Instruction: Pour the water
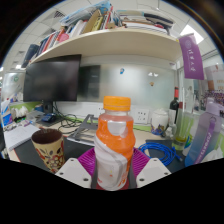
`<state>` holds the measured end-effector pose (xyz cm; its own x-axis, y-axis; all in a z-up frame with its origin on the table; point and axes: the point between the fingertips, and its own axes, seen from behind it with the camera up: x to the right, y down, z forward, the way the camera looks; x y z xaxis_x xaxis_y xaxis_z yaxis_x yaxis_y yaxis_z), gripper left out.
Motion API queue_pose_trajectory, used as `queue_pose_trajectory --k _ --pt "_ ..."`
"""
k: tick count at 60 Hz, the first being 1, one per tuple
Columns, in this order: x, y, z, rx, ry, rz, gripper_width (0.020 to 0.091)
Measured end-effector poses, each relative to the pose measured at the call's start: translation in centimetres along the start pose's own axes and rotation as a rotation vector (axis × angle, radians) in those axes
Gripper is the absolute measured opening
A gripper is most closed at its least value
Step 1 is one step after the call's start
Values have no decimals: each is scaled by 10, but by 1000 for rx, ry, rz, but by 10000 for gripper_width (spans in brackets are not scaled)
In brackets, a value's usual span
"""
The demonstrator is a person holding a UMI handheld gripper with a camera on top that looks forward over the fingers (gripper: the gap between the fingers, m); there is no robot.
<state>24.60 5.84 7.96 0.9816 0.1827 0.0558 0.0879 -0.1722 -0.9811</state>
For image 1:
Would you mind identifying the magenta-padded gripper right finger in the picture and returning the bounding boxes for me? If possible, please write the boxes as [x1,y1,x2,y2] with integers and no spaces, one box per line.
[128,147,172,190]

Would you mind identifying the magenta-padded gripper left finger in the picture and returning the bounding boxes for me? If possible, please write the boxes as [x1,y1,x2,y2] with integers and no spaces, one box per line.
[54,147,100,190]

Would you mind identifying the orange-capped drink bottle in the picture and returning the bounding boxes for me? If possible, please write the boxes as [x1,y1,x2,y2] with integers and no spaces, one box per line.
[93,95,137,192]

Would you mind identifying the purple water bottle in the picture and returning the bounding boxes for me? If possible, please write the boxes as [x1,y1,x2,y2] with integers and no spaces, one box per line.
[184,97,224,168]

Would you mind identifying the black desk mat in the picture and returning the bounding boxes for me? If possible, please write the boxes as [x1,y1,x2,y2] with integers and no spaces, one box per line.
[13,136,98,168]

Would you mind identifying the floral paper cup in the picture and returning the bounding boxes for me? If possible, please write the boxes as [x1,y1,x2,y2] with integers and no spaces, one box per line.
[30,128,65,174]

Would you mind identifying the grey metal laptop stand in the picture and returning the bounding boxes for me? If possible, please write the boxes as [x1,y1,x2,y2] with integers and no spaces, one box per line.
[68,113,99,147]

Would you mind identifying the green glass tumbler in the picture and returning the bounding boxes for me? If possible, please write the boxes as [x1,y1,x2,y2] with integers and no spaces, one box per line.
[171,109,194,153]

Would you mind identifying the white ceramic jar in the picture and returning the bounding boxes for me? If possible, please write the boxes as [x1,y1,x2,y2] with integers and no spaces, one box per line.
[150,108,170,136]

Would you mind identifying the small blue device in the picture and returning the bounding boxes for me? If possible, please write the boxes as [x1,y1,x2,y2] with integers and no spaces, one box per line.
[39,113,58,124]

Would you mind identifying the open white notebook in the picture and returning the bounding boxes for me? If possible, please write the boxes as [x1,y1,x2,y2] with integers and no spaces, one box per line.
[3,123,41,153]

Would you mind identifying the white tissue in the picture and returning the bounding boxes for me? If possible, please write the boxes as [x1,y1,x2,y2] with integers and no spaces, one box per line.
[201,143,224,164]

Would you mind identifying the dark wine bottle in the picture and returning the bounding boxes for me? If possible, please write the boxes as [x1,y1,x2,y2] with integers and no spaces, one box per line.
[169,86,181,126]

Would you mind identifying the black computer monitor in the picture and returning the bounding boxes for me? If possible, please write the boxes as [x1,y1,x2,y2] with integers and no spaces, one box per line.
[22,54,83,103]

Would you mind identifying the photo poster board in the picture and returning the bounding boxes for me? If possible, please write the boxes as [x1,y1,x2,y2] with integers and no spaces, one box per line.
[203,64,224,104]

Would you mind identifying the purple hanging banner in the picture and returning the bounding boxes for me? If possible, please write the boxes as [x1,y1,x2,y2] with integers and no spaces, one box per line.
[178,33,205,81]

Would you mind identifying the ceiling lights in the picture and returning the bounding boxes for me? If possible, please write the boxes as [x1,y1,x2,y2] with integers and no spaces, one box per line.
[0,23,205,73]

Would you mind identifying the coiled blue cable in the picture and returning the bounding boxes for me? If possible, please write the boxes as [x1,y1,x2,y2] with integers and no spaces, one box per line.
[138,141,183,168]

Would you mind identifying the black cables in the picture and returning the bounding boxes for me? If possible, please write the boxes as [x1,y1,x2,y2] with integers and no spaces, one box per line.
[53,101,84,129]

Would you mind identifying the white wall sockets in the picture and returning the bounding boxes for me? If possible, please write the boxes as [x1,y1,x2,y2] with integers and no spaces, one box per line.
[96,105,150,125]

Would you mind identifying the wall shelf with books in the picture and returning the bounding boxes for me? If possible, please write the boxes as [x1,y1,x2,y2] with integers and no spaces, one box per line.
[20,0,183,69]

